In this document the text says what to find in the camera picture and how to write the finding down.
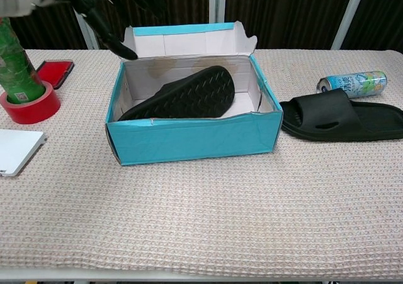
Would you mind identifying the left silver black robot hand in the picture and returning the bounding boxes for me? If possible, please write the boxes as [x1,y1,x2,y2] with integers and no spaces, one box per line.
[0,0,164,60]

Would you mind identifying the black slipper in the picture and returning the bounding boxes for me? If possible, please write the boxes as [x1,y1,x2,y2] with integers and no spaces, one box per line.
[279,88,403,142]
[118,65,236,122]

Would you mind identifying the light blue shoe box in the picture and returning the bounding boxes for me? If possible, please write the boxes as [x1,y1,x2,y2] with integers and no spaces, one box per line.
[105,21,283,166]

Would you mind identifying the red stamp pad black case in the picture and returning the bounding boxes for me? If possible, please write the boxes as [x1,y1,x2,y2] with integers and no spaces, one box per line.
[37,60,75,90]

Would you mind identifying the green canister with red lid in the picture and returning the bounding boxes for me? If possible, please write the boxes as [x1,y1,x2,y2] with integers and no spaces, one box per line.
[0,16,47,104]

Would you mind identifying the red tape roll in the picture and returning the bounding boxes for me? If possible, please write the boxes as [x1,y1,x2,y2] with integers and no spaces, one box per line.
[0,81,61,125]

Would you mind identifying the white flat square board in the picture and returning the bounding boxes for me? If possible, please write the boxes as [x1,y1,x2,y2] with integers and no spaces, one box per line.
[0,128,48,178]

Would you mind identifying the beige woven table cloth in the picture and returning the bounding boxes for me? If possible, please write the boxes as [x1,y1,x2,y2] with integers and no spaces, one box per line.
[0,48,403,274]

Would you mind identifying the light blue beverage can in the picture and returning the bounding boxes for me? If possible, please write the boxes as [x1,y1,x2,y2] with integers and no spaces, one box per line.
[316,71,388,99]

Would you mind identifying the grey partition post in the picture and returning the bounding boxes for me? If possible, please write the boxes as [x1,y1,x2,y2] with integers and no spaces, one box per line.
[330,0,369,50]
[207,0,227,26]
[74,9,102,50]

